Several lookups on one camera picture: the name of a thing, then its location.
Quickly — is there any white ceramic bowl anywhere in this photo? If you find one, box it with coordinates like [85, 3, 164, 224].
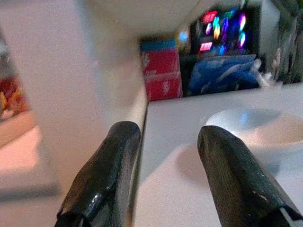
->
[205, 107, 303, 175]

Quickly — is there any blue plastic bag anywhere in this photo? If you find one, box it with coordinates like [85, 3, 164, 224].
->
[188, 54, 261, 96]

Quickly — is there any computer case with rgb lights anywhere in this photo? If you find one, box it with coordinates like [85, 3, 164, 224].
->
[190, 6, 261, 57]

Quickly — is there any red cardboard box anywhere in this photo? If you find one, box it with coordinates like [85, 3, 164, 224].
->
[140, 39, 183, 102]

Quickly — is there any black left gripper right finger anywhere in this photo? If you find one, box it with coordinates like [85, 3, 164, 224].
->
[197, 125, 303, 227]

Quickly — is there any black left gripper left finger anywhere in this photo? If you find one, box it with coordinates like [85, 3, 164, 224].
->
[53, 121, 142, 227]

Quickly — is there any white upright panel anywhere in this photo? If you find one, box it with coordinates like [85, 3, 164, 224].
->
[0, 0, 148, 190]

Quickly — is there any red patterned package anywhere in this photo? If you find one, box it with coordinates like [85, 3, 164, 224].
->
[0, 75, 30, 120]

